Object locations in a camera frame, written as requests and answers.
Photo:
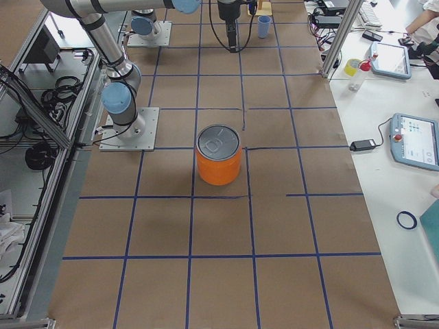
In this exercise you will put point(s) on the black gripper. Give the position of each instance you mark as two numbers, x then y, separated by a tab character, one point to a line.
227	13

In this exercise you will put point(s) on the light blue plastic cup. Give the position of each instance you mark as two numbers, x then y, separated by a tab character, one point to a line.
263	26

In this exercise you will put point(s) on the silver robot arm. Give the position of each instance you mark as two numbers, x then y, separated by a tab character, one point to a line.
145	24
119	97

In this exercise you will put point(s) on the wooden cup stand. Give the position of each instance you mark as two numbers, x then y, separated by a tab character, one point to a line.
264	7

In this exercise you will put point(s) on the yellow tape roll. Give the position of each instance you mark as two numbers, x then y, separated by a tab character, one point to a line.
351	66

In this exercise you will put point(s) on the orange metal can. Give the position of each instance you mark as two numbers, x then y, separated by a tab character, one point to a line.
218	154

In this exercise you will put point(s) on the white keyboard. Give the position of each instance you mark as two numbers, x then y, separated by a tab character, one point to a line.
367	16

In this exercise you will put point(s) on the clear bottle red cap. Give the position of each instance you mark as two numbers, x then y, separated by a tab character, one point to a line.
362	72

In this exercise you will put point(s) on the far teach pendant tablet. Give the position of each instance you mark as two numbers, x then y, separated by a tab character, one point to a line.
390	60

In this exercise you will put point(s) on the teach pendant tablet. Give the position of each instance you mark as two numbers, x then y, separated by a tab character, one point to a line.
414	141
390	60

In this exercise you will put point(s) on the black power adapter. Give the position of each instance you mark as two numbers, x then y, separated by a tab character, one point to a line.
363	145

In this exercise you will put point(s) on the near teach pendant tablet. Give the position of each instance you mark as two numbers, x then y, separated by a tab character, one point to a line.
414	141

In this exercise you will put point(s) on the teal board corner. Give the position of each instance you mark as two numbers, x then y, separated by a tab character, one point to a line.
429	222

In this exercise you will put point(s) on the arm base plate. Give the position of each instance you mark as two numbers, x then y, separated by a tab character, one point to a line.
141	135
162	41

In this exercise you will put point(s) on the aluminium frame post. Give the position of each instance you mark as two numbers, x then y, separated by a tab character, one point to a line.
349	17

